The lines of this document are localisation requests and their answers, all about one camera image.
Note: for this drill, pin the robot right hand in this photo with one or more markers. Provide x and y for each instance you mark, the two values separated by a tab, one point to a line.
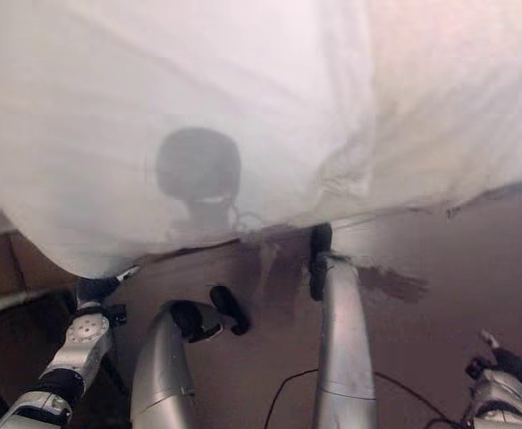
510	358

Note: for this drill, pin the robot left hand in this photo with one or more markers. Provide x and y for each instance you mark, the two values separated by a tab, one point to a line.
92	289

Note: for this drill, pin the white bed sheet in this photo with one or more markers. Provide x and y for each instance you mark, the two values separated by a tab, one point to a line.
109	134

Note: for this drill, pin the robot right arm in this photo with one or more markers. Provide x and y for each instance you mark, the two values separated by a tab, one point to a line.
499	404

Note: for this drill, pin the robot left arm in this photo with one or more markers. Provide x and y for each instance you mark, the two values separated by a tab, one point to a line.
80	339

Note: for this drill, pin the robot left silver leg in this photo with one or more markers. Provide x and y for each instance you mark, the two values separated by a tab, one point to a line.
162	366

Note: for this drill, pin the robot silver leg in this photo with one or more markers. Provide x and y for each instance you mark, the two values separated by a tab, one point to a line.
162	366
343	335

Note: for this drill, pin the robot left dark foot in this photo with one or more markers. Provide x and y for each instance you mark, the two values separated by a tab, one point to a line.
230	309

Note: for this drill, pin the robot dark foot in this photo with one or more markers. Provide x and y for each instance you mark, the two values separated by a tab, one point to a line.
230	309
319	263

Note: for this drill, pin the robot right silver leg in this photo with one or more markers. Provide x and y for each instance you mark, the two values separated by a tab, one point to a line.
343	335

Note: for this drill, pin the robot right dark foot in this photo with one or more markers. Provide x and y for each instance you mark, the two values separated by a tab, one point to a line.
319	263

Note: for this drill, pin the white crumpled duvet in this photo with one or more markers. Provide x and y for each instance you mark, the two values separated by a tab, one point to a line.
444	111

